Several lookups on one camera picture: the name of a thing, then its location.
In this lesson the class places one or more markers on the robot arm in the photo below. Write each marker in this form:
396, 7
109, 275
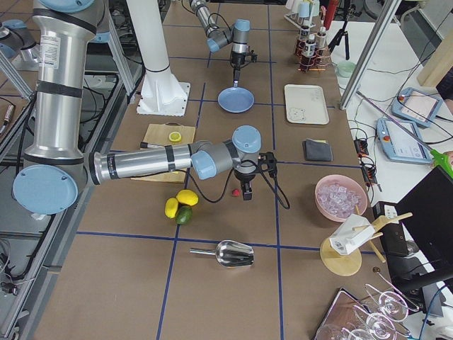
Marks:
55, 170
237, 36

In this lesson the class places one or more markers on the pink bowl of ice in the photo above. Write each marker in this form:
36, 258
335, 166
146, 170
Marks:
338, 197

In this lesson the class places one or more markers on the wine glass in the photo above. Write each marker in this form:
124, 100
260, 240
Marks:
391, 301

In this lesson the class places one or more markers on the tea bottle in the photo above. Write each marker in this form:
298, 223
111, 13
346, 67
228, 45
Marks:
320, 42
301, 39
309, 50

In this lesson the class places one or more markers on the black monitor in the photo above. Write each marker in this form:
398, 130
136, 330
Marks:
430, 203

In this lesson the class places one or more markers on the large yellow lemon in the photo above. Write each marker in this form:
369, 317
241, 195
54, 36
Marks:
187, 197

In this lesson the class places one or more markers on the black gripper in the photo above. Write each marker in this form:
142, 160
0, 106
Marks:
245, 175
236, 61

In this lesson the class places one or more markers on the aluminium frame post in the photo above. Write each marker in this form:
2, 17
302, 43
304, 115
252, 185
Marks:
383, 21

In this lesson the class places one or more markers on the teach pendant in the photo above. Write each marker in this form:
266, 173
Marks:
398, 145
417, 106

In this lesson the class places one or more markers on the white wire cup rack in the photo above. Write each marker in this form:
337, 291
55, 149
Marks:
302, 12

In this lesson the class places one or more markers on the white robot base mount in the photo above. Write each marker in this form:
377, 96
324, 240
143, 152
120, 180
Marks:
161, 93

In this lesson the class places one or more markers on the small yellow lemon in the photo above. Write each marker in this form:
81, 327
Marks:
171, 208

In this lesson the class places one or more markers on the copper wire bottle rack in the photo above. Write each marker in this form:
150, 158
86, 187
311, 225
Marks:
318, 63

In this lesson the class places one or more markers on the teach pendant near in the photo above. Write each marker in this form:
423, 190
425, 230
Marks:
398, 145

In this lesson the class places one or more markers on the blue round plate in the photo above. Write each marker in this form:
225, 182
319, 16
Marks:
235, 99

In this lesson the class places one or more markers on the round wooden stand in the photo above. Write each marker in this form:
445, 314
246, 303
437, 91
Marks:
350, 264

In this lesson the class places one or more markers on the tea bottle back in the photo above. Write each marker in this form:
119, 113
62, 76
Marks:
309, 50

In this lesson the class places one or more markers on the red bottle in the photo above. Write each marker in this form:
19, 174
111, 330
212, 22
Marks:
330, 13

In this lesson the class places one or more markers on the half lemon slice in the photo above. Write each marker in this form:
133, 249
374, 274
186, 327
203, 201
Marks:
175, 136

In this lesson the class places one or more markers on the steel knife handle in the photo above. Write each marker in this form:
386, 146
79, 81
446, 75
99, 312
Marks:
146, 145

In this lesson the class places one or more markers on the red strawberry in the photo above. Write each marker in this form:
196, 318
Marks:
235, 192

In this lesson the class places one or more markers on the steel ice scoop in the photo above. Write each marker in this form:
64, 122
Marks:
229, 253

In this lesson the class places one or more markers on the cream bear tray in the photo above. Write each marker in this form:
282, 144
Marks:
305, 104

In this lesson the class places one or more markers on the teach pendant far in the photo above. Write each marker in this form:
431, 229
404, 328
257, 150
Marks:
417, 106

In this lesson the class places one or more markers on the green bowl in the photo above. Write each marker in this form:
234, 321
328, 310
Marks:
345, 68

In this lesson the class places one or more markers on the tea bottle front left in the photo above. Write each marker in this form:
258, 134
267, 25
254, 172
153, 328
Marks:
301, 39

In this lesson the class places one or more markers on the grey folded cloth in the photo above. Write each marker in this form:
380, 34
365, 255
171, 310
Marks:
317, 151

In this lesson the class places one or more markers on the wooden cutting board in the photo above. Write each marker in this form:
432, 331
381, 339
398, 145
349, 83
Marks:
158, 134

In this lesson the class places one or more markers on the green lime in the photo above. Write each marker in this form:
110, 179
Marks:
184, 215

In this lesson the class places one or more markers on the small black tripod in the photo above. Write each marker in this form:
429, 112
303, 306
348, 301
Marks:
348, 11

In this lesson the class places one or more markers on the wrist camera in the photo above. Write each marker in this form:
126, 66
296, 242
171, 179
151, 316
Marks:
268, 163
251, 57

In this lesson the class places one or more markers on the tea bottle front right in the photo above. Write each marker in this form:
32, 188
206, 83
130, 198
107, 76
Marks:
320, 42

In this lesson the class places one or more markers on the white carton on stand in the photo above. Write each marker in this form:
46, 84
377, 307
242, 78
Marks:
351, 234

